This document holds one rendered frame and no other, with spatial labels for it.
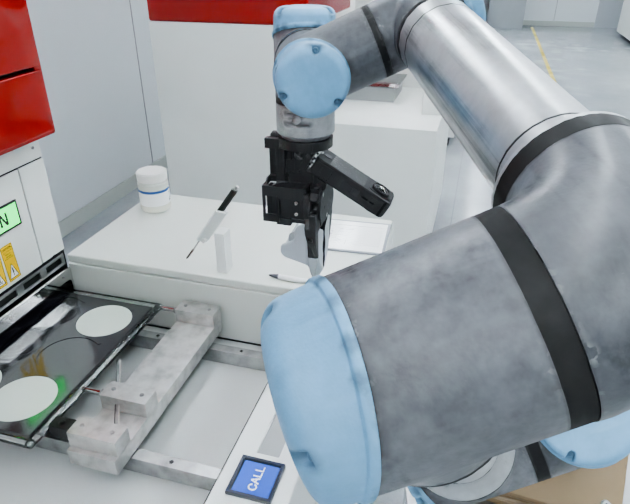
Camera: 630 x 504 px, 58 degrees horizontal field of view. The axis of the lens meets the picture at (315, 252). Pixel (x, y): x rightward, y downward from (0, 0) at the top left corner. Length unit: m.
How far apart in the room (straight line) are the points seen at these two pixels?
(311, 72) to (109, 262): 0.75
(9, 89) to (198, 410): 0.61
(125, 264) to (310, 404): 0.96
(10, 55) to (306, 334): 0.87
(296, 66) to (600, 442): 0.48
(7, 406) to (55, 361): 0.11
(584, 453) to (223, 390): 0.62
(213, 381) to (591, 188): 0.88
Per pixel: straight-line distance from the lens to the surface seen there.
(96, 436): 0.90
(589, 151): 0.32
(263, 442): 0.78
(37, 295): 1.21
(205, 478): 0.89
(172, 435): 1.00
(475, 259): 0.26
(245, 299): 1.10
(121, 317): 1.14
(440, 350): 0.25
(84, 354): 1.07
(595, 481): 0.90
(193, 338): 1.09
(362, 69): 0.60
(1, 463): 1.05
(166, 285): 1.16
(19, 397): 1.03
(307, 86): 0.57
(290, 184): 0.75
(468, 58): 0.46
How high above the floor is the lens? 1.52
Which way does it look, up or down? 29 degrees down
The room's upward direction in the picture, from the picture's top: straight up
